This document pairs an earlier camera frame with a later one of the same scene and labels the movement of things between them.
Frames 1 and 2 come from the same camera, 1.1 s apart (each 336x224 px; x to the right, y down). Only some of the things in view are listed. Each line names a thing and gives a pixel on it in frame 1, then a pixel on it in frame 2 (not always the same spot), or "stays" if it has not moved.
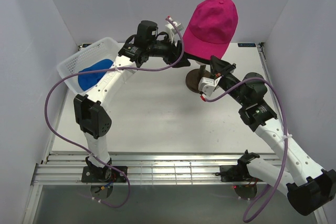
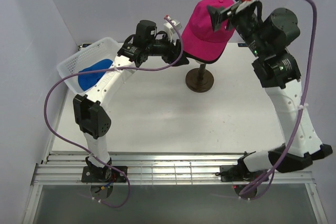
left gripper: (174, 53) stays
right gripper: (216, 65) to (217, 14)
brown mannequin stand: (192, 77) stays
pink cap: (211, 28) stays
